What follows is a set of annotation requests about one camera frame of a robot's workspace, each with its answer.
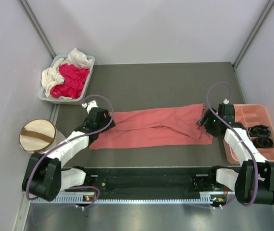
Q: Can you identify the grey plastic laundry bin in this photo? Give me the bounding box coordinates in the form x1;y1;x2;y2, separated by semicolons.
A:
38;54;96;105

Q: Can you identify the dark coiled item back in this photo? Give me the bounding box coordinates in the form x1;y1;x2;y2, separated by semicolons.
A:
249;125;271;137

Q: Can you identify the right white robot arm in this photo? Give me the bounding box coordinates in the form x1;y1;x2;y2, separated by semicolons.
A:
197;103;274;205

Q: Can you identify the round cream fabric basket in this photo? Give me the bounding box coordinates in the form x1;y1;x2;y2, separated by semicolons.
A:
19;119;66;153

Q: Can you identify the cream t-shirt in bin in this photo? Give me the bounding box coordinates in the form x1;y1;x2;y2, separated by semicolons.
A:
41;47;92;101

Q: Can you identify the dark coiled item front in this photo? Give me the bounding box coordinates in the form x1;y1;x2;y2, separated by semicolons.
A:
253;137;274;149

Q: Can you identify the salmon pink t-shirt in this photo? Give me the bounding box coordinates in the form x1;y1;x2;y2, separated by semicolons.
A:
90;104;213;150

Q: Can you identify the pink divided organizer tray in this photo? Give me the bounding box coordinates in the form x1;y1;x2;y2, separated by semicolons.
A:
234;104;274;162

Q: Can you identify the magenta t-shirt in bin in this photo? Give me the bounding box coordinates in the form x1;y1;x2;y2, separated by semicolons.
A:
50;64;90;99

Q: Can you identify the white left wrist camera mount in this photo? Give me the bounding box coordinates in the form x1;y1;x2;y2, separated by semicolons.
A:
81;100;98;114

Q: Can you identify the dark coiled item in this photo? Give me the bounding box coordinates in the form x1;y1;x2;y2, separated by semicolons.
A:
253;137;274;149
249;125;271;137

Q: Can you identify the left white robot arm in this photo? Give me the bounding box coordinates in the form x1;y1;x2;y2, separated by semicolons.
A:
22;106;115;202

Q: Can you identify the slotted cable duct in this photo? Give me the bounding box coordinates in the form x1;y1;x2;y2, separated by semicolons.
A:
31;194;226;204

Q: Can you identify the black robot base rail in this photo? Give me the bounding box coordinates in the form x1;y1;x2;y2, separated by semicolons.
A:
64;166;236;200

